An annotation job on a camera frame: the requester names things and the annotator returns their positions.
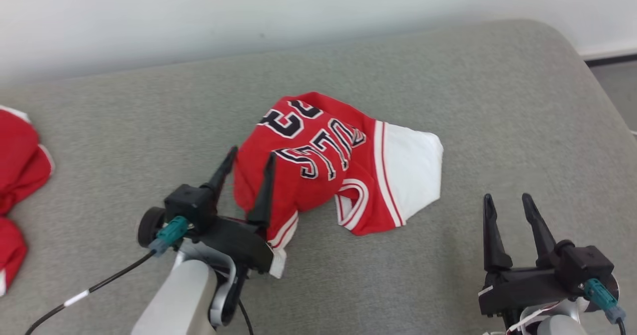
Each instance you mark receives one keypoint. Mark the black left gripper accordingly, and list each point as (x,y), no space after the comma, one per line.
(239,245)

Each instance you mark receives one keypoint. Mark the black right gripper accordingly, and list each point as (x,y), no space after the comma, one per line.
(522,290)

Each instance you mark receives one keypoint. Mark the red number 23 basketball jersey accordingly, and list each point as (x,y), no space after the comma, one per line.
(10,250)
(318,191)

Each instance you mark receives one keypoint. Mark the red shorts with white trim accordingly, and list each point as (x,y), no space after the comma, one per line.
(17,151)

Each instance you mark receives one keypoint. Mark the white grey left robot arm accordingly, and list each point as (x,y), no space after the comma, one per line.
(179,300)

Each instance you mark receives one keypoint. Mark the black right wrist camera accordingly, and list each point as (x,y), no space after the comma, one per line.
(584,268)

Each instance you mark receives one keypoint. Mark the white wall skirting board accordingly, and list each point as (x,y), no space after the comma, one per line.
(612,50)

